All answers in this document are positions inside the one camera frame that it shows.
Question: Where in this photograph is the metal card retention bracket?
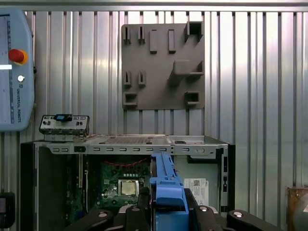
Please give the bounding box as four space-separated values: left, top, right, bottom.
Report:
39 113 90 143

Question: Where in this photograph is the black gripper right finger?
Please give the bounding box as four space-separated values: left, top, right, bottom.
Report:
185 189 283 231

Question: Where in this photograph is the green motherboard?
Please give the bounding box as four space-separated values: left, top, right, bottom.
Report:
64 154 152 217

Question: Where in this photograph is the square brown base plate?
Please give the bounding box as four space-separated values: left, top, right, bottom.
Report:
286 186 308 231

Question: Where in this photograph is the black PC case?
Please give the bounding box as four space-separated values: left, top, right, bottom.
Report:
20 134 236 231

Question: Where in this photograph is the red black twisted wire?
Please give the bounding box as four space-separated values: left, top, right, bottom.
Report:
101 158 149 167

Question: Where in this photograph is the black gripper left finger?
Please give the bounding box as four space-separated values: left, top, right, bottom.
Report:
64 187 152 231

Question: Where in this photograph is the CPU socket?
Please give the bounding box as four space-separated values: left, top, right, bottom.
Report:
116 177 143 202

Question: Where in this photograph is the grey parts rack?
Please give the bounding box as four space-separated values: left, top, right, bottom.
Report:
121 21 205 111

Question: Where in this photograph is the pale blue teach pendant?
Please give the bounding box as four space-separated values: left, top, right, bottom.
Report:
0 7 37 132

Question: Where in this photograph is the hard disk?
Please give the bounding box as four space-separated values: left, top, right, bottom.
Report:
149 151 191 231

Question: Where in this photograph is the silver CPU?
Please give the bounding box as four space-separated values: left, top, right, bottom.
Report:
120 180 138 196

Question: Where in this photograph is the black handheld device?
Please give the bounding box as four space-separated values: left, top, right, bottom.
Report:
0 191 16 229

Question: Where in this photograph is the grey power supply unit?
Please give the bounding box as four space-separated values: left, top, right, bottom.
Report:
173 155 221 215

